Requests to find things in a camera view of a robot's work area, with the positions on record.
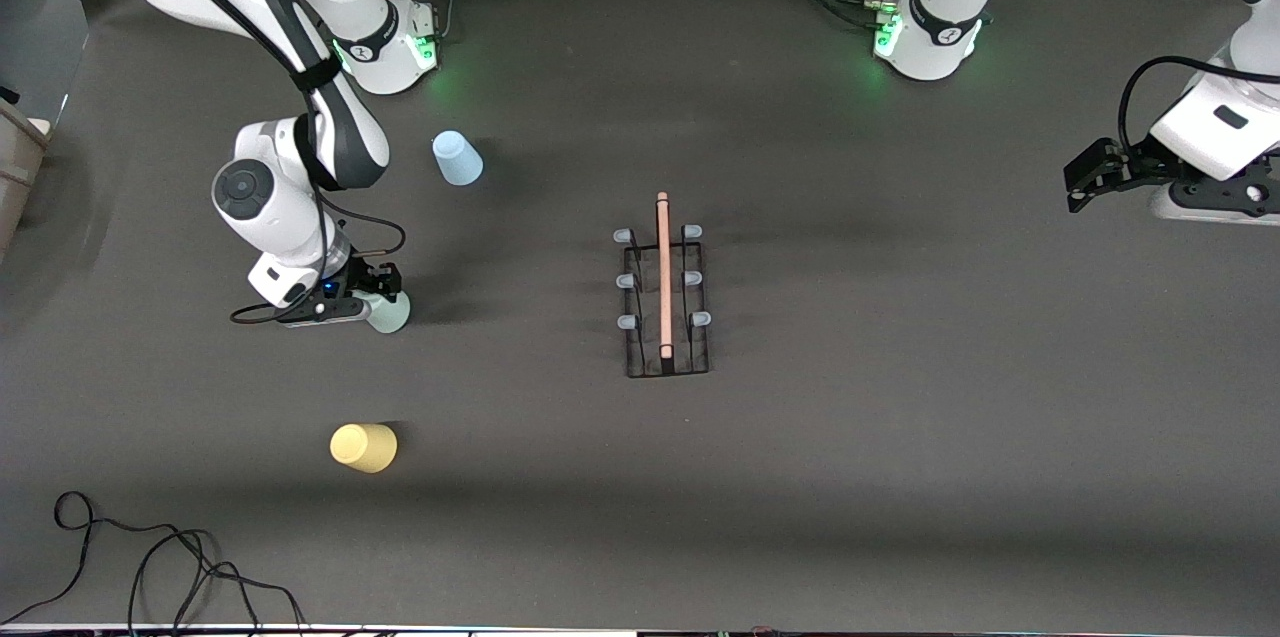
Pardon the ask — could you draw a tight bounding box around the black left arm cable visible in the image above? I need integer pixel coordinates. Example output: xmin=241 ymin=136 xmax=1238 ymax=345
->
xmin=1118 ymin=55 xmax=1280 ymax=158

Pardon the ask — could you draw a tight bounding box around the loose black cable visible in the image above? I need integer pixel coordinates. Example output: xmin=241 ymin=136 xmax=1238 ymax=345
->
xmin=0 ymin=491 xmax=311 ymax=636

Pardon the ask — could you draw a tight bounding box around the pale green plastic cup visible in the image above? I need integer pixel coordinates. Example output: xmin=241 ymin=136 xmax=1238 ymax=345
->
xmin=362 ymin=289 xmax=412 ymax=335

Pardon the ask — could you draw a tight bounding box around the black wire cup holder rack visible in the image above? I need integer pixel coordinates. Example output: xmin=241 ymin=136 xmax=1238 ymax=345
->
xmin=613 ymin=192 xmax=713 ymax=379

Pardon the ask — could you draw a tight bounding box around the beige cardboard box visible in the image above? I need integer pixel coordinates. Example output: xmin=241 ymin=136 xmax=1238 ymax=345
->
xmin=0 ymin=97 xmax=51 ymax=263

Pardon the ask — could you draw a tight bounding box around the yellow plastic cup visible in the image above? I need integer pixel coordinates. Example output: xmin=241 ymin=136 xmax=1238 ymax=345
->
xmin=330 ymin=423 xmax=399 ymax=474

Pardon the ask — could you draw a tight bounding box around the light blue plastic cup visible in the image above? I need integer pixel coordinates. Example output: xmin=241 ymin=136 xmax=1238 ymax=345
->
xmin=432 ymin=130 xmax=484 ymax=187

